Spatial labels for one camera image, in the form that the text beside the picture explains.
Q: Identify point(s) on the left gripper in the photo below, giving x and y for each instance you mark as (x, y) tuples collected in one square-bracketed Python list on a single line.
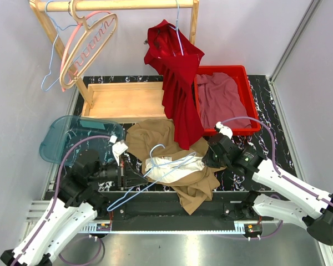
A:
[(127, 176)]

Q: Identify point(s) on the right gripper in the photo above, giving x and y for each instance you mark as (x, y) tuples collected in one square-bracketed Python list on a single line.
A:
[(207, 161)]

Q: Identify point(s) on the tan garment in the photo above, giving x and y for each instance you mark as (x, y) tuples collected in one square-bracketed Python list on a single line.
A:
[(152, 142)]

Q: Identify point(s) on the red pleated skirt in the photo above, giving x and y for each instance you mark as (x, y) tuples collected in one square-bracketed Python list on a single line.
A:
[(172, 55)]

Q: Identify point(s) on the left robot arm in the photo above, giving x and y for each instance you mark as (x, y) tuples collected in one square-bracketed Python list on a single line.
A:
[(77, 203)]

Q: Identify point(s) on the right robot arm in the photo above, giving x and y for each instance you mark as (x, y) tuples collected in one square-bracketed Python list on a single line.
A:
[(305, 205)]

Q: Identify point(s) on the pink wooden hanger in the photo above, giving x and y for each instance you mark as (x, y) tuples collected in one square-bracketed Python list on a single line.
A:
[(91, 34)]

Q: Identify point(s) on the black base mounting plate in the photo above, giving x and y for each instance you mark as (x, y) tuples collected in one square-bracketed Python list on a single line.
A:
[(162, 212)]

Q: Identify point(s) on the mauve cloth in bin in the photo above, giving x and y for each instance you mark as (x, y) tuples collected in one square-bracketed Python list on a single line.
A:
[(219, 100)]

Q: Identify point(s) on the wooden clothes rack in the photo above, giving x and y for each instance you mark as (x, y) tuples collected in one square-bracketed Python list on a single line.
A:
[(120, 102)]

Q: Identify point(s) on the red plastic bin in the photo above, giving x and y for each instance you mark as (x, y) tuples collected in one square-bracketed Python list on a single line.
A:
[(239, 75)]

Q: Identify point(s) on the teal plastic basket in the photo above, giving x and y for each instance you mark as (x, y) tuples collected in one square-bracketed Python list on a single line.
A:
[(68, 130)]

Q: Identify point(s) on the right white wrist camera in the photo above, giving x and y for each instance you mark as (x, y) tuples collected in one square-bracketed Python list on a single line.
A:
[(222, 129)]

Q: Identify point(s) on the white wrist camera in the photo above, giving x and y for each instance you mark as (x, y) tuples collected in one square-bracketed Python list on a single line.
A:
[(222, 129), (118, 148)]

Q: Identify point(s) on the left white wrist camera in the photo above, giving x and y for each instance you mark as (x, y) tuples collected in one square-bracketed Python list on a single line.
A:
[(118, 148)]

